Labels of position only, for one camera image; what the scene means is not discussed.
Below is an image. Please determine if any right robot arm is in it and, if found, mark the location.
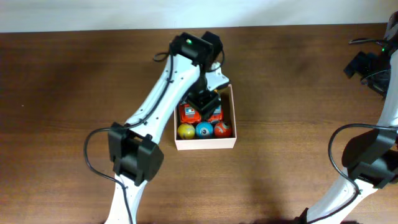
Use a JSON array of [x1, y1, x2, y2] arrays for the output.
[[294, 12, 397, 223]]

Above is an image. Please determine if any orange toy ball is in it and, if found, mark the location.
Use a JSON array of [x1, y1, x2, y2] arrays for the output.
[[214, 121, 233, 138]]

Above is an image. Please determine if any blue toy ball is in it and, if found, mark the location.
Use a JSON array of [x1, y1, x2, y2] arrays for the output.
[[195, 121, 214, 139]]

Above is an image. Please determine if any red fire truck grey top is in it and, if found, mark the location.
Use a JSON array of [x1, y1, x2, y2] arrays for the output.
[[178, 104, 201, 124]]

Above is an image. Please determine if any yellow toy ball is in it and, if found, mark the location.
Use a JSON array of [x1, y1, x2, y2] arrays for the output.
[[177, 123, 195, 140]]

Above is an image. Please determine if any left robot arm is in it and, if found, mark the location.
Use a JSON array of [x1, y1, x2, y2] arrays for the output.
[[106, 31, 228, 223]]

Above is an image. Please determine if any open cardboard box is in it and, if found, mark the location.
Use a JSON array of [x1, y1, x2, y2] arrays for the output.
[[174, 84, 237, 151]]

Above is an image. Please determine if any red fire truck yellow ladder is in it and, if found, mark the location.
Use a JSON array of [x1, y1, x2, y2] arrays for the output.
[[207, 105, 223, 124]]

